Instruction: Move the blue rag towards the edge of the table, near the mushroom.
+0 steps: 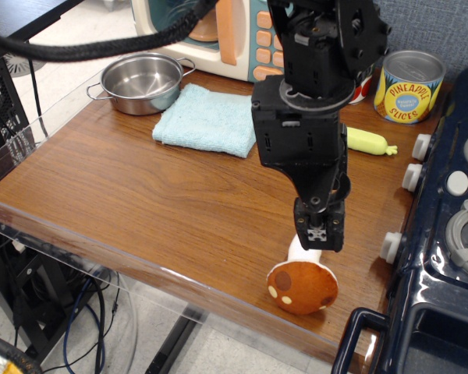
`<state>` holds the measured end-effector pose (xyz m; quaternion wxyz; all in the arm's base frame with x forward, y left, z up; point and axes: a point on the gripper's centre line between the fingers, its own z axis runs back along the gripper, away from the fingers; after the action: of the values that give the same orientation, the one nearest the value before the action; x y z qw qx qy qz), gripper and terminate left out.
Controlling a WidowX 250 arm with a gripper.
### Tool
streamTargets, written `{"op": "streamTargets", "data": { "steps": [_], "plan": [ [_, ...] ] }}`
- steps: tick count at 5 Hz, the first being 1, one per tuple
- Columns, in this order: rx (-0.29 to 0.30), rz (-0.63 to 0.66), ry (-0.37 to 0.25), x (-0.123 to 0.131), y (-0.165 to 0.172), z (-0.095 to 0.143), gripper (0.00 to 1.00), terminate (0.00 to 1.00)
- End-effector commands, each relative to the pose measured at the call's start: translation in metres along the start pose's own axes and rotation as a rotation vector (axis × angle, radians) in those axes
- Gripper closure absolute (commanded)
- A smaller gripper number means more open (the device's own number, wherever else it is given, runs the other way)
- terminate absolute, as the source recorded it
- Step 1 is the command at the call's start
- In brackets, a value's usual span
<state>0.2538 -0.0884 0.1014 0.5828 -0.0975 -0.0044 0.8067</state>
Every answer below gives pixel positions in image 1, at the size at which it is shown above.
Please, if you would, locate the brown plush mushroom toy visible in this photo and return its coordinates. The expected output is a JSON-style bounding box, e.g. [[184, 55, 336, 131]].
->
[[267, 237, 339, 315]]

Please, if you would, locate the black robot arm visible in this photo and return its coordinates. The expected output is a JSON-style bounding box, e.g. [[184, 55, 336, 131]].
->
[[251, 1, 391, 252]]

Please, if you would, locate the tomato sauce can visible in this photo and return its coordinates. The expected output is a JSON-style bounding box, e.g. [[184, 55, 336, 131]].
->
[[349, 64, 375, 104]]

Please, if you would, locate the small stainless steel pot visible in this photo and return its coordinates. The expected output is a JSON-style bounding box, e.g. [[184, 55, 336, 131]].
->
[[86, 52, 196, 116]]

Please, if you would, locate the toy microwave teal and cream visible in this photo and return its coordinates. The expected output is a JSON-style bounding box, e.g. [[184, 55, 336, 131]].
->
[[154, 0, 284, 83]]

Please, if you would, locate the black computer tower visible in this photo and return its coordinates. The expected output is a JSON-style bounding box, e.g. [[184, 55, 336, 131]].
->
[[0, 58, 29, 148]]

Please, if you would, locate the blue floor cable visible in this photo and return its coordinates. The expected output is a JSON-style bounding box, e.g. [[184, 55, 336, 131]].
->
[[62, 278, 106, 374]]

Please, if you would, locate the clear acrylic table guard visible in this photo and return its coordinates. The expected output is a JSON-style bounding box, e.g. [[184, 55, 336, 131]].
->
[[0, 38, 360, 367]]

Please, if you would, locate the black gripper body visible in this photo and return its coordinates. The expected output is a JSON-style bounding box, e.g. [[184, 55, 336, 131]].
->
[[250, 74, 352, 213]]

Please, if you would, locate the dark blue toy stove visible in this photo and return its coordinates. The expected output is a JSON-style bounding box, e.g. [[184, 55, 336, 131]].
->
[[332, 68, 468, 373]]

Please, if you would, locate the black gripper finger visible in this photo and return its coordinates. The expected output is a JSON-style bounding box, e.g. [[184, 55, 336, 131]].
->
[[293, 198, 315, 250], [320, 201, 345, 252]]

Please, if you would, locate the black table leg frame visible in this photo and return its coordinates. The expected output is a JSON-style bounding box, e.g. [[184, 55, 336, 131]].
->
[[145, 316, 197, 374]]

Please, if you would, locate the pineapple slices can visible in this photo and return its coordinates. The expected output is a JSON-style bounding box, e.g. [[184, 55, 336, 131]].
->
[[374, 50, 446, 125]]

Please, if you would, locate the light blue towel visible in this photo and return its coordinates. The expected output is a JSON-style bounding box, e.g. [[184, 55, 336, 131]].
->
[[152, 83, 256, 158]]

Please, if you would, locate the black desk top edge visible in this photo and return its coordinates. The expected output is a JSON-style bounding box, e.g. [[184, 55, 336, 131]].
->
[[0, 1, 80, 59]]

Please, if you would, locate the spoon with yellow-green handle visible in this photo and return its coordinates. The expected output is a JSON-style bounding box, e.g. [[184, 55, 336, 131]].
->
[[347, 127, 398, 156]]

